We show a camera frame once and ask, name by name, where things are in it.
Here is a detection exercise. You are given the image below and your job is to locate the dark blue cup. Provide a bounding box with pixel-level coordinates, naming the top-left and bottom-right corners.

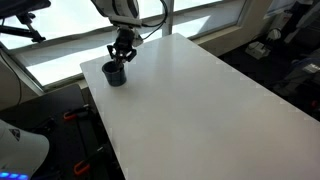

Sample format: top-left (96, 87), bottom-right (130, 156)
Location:
top-left (102, 61), bottom-right (127, 87)

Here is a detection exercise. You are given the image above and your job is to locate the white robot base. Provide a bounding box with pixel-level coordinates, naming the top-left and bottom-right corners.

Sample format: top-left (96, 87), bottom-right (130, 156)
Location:
top-left (0, 120), bottom-right (50, 180)

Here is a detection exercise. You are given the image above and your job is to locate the upper orange-handled clamp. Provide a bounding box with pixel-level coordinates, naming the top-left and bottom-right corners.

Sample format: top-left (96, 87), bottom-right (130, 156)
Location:
top-left (63, 104), bottom-right (91, 121)

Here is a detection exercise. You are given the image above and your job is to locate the black mounting table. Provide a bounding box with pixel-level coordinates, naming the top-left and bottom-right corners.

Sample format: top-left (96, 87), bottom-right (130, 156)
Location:
top-left (0, 85), bottom-right (125, 180)

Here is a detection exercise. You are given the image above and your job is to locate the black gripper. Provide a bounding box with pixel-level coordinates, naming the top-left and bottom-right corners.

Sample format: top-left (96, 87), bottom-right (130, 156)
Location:
top-left (107, 27), bottom-right (143, 65)

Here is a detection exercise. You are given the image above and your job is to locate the orange-handled clamp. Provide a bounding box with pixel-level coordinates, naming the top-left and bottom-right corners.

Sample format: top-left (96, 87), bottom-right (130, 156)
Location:
top-left (63, 104), bottom-right (91, 121)
top-left (73, 146), bottom-right (106, 176)

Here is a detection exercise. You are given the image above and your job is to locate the red and white marker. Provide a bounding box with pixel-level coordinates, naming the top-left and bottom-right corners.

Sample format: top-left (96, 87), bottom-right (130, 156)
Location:
top-left (116, 61), bottom-right (122, 70)

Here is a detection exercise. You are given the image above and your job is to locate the white device on floor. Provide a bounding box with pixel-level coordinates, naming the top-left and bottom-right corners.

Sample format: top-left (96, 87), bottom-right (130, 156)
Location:
top-left (245, 41), bottom-right (270, 60)

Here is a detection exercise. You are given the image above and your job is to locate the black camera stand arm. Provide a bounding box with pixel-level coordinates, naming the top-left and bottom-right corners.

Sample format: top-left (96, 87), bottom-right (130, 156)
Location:
top-left (0, 13), bottom-right (46, 43)

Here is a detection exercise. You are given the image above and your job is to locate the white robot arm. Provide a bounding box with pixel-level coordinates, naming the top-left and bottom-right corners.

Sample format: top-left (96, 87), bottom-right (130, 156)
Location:
top-left (91, 0), bottom-right (143, 68)

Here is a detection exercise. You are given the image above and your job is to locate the lower orange-handled clamp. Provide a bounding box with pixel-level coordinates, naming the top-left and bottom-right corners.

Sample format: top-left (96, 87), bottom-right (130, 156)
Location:
top-left (73, 146), bottom-right (106, 176)

